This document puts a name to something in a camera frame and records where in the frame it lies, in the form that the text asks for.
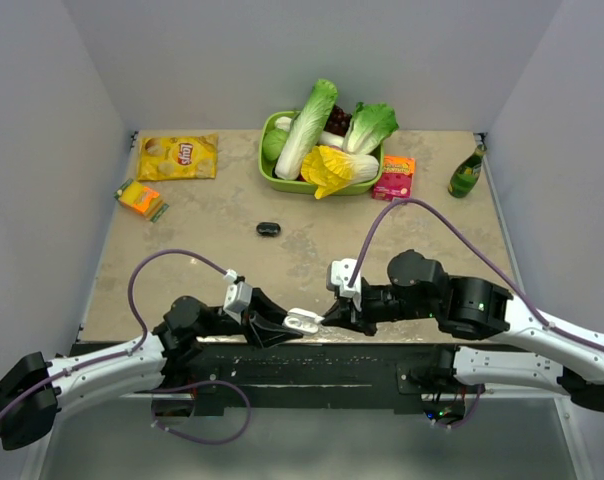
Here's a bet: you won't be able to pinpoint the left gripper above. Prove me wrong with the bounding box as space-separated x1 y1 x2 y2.
195 287 303 350

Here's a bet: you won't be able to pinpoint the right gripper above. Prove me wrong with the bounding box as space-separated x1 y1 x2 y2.
322 278 438 336

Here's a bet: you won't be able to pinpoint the white earbud charging case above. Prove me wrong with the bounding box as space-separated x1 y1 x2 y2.
283 308 324 336

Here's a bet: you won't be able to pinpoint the black earbud charging case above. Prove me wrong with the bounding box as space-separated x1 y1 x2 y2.
256 221 281 237

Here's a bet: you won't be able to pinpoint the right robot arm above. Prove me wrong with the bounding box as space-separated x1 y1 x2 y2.
322 250 604 413

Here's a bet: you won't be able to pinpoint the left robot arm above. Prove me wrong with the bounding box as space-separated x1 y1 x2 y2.
0 289 319 451

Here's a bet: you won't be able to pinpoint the pink snack box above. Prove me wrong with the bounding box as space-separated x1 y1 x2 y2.
372 155 416 202

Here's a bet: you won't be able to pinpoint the yellow napa cabbage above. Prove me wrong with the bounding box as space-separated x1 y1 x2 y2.
301 145 380 199

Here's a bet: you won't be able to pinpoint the green glass bottle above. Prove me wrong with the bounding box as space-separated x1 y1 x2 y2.
448 144 487 198

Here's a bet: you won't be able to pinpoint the yellow orange sponge pack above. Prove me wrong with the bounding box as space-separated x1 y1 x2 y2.
114 178 169 223

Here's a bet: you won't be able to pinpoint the white radish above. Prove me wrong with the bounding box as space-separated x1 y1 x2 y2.
274 116 344 149

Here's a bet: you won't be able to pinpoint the green leafy lettuce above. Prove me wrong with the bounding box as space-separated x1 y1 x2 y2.
342 102 399 155

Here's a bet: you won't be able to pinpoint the small green cabbage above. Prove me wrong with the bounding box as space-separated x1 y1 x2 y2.
262 128 289 162

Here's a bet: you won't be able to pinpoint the yellow chips bag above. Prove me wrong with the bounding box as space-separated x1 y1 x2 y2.
136 133 218 182

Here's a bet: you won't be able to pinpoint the dark red grapes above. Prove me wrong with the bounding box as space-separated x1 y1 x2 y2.
324 105 352 137

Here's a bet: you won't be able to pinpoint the tall napa cabbage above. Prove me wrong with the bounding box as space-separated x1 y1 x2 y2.
275 79 338 181

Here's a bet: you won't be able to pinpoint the green plastic basin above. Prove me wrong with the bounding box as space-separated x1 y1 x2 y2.
258 110 385 196

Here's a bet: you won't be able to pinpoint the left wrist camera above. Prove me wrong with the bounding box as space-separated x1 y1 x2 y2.
223 269 253 324

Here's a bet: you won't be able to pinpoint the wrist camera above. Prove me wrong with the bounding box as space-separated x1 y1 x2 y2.
326 258 362 311
223 269 253 324

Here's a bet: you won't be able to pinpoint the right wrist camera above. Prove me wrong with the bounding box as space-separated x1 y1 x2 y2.
326 258 362 311

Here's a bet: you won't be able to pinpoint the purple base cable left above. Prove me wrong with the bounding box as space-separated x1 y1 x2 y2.
150 379 253 445

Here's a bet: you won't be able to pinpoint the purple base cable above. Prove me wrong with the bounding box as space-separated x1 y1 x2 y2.
150 379 253 445
429 384 487 431

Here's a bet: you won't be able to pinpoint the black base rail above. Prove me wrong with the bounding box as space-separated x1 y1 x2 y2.
152 343 481 420

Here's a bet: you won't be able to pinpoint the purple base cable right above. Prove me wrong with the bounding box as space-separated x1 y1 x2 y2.
429 384 487 431

